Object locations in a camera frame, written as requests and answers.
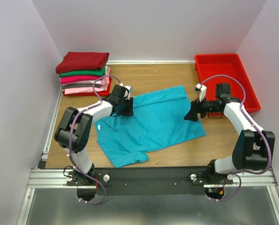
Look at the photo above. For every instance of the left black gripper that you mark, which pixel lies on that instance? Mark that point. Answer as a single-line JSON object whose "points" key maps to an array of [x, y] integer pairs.
{"points": [[129, 107]]}

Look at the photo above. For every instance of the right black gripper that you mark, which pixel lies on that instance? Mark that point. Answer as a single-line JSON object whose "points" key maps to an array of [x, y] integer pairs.
{"points": [[196, 106]]}

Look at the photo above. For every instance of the teal t shirt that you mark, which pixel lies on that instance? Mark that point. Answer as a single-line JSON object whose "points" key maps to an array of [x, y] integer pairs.
{"points": [[158, 122]]}

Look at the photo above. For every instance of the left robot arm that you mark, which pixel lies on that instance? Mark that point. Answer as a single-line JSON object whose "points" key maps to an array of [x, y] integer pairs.
{"points": [[73, 131]]}

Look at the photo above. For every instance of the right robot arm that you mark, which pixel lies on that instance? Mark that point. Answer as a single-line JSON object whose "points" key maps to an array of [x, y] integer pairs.
{"points": [[254, 147]]}

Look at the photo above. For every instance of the green folded shirt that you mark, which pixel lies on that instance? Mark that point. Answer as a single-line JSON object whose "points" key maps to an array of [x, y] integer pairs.
{"points": [[97, 72]]}

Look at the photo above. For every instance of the red plastic bin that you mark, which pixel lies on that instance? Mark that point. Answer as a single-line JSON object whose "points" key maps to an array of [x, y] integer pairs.
{"points": [[208, 65]]}

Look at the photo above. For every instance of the grey folded shirt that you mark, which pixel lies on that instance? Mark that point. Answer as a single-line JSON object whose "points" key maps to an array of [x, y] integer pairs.
{"points": [[75, 85]]}

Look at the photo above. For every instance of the magenta folded shirt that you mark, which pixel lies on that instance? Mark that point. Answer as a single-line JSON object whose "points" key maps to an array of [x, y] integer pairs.
{"points": [[77, 78]]}

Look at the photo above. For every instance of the dark red folded shirt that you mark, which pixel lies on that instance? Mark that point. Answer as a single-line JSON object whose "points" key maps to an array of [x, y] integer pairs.
{"points": [[75, 61]]}

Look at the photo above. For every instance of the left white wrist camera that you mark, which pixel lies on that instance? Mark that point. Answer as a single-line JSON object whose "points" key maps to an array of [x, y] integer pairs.
{"points": [[126, 90]]}

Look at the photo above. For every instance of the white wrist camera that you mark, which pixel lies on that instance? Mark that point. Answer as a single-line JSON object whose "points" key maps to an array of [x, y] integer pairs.
{"points": [[201, 89], [126, 90]]}

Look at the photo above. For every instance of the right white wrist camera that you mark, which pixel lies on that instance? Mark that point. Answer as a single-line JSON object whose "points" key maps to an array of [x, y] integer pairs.
{"points": [[201, 89]]}

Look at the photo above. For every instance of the back aluminium rail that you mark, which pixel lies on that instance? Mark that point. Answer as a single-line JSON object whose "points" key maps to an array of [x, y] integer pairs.
{"points": [[143, 62]]}

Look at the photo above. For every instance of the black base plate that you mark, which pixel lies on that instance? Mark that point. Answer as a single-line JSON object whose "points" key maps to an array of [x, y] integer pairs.
{"points": [[159, 189]]}

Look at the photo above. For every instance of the aluminium frame rail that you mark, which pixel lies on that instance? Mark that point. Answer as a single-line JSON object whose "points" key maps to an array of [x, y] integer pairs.
{"points": [[254, 177]]}

